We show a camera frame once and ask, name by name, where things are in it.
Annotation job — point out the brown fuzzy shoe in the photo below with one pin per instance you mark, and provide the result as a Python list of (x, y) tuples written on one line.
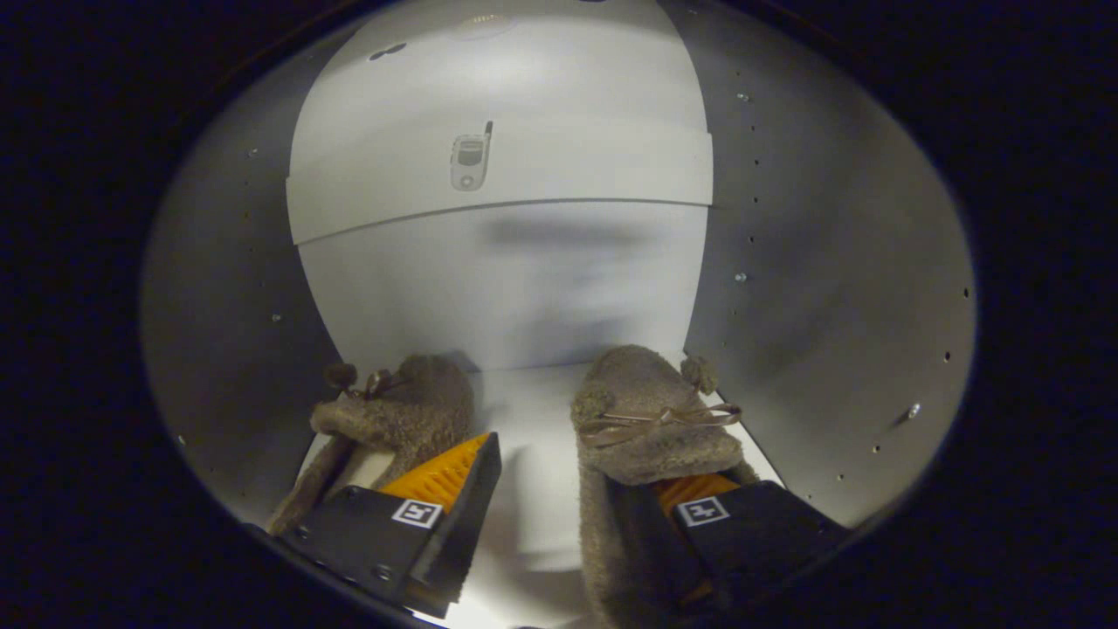
[(638, 376), (419, 411)]

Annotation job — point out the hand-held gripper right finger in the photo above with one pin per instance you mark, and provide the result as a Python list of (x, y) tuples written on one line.
[(760, 524)]

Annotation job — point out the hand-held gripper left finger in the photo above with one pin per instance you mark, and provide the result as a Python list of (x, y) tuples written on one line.
[(467, 515)]

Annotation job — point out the grey shoe cabinet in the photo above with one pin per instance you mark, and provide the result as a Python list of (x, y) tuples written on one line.
[(830, 262)]

